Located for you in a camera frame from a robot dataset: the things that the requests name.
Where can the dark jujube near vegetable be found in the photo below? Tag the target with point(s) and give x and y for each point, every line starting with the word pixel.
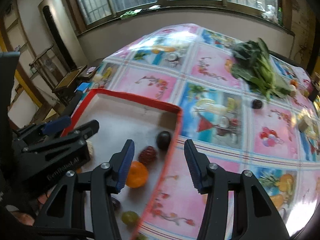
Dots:
pixel 257 104

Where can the colourful fruit print tablecloth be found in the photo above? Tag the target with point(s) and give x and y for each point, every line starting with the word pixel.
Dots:
pixel 190 66

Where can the dark purple plum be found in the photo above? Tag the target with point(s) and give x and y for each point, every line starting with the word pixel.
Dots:
pixel 163 140

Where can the green grape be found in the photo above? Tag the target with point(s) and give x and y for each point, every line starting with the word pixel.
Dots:
pixel 130 218

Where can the white plastic bag on sill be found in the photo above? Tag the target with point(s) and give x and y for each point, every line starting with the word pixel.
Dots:
pixel 270 14

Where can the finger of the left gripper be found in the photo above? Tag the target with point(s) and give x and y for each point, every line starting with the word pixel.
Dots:
pixel 37 131
pixel 50 142

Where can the green cloth on sill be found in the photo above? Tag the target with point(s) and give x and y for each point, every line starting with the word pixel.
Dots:
pixel 130 14

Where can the pale cube chunk far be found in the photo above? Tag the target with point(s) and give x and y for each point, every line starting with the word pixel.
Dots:
pixel 304 123

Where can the pale sugarcane piece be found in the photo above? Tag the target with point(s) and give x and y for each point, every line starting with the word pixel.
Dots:
pixel 90 148

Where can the blue sponge block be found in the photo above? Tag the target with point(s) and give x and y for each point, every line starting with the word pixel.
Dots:
pixel 83 87

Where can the green leafy vegetable bunch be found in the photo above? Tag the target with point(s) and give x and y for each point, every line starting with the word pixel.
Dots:
pixel 253 65

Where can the wrinkled red jujube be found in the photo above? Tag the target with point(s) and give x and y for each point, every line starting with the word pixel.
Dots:
pixel 147 156
pixel 116 203

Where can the red rimmed white tray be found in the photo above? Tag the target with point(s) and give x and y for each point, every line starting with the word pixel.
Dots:
pixel 123 116

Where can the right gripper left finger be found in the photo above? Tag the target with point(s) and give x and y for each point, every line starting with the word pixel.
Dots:
pixel 80 206

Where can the dark wooden chair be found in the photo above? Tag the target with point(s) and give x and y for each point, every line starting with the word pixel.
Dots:
pixel 62 82

